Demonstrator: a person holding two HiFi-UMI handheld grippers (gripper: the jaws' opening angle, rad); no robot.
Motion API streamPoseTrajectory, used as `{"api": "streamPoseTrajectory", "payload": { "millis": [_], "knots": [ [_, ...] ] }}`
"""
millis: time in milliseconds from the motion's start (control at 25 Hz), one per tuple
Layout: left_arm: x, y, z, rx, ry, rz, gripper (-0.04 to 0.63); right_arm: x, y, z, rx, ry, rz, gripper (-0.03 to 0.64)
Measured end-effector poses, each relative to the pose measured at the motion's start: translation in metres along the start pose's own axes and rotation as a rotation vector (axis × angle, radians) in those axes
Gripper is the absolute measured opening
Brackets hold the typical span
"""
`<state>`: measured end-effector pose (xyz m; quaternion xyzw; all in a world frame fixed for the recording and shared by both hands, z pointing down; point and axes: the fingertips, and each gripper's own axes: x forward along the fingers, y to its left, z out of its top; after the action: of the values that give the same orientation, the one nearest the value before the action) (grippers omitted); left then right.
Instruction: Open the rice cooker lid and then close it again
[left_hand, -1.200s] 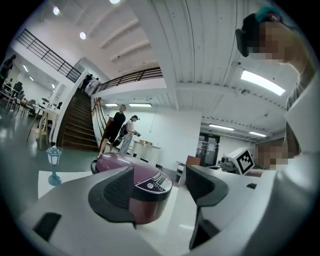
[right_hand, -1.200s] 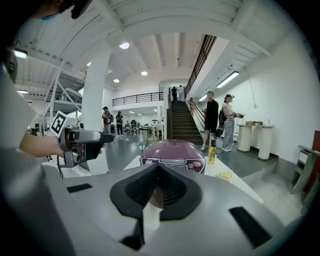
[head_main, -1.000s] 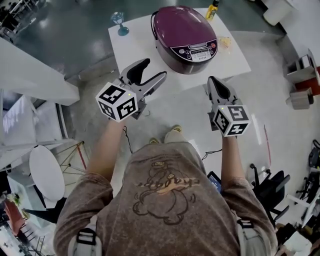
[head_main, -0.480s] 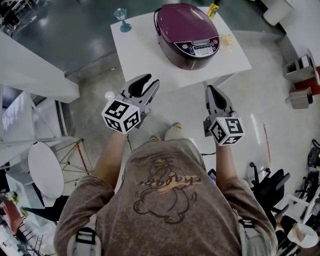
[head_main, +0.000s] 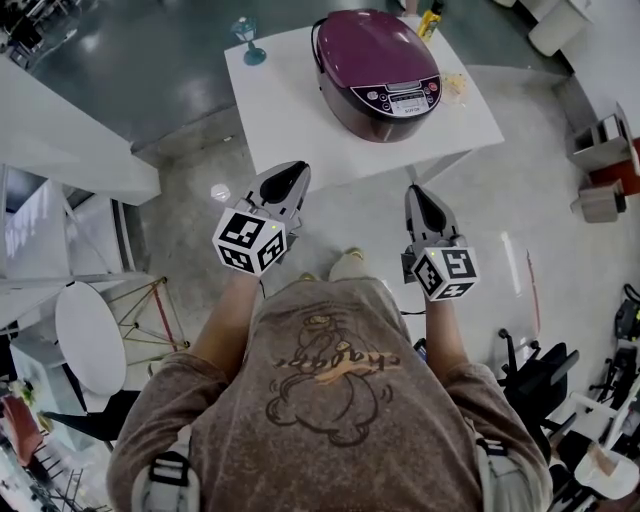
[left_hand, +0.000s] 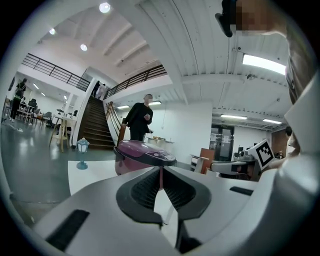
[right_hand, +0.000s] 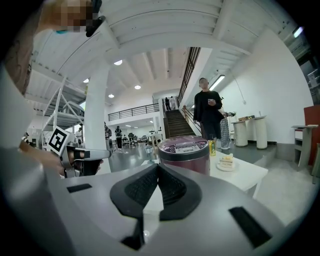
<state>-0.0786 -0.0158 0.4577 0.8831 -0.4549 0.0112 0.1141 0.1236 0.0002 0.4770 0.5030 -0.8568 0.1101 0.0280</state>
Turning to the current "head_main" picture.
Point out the white cylindrical pedestal table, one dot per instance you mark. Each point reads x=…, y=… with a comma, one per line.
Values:
x=560, y=30

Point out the red board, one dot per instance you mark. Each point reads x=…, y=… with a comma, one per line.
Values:
x=617, y=172

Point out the grey box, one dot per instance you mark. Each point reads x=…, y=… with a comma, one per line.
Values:
x=597, y=205

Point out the person's shoe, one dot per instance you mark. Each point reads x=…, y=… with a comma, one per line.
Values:
x=310, y=277
x=353, y=253

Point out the clear box of yellow food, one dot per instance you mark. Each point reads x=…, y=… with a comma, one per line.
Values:
x=455, y=87

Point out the black plastic chair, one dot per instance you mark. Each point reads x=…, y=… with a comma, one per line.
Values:
x=95, y=420

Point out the white round table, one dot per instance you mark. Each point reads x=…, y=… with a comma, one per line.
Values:
x=90, y=340

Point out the red floor tape strip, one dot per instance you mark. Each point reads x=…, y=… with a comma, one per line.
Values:
x=533, y=295

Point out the maroon rice cooker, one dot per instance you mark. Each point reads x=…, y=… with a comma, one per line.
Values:
x=375, y=65

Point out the person's left forearm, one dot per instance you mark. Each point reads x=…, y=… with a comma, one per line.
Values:
x=225, y=330

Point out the yellow bottle with black cap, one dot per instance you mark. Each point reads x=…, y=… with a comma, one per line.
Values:
x=430, y=22

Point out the person's right shoe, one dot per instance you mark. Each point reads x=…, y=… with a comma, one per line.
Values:
x=353, y=253

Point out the grey metal stand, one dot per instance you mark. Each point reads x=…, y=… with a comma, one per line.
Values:
x=597, y=142

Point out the person's printed t-shirt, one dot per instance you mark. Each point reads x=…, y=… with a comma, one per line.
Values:
x=325, y=450

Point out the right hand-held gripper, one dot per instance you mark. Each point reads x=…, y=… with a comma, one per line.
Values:
x=445, y=272

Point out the black tool case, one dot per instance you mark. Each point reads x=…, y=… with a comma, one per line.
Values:
x=629, y=315

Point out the white square table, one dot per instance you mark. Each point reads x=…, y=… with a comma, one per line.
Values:
x=285, y=115

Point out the person's right trouser leg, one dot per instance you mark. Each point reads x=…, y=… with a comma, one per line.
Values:
x=347, y=270

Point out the black office chair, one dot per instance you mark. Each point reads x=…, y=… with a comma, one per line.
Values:
x=545, y=380

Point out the person's right forearm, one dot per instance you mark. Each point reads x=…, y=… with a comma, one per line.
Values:
x=445, y=345

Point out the person's left shoe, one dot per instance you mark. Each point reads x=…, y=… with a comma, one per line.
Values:
x=310, y=277

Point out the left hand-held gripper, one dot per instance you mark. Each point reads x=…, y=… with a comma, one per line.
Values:
x=247, y=240

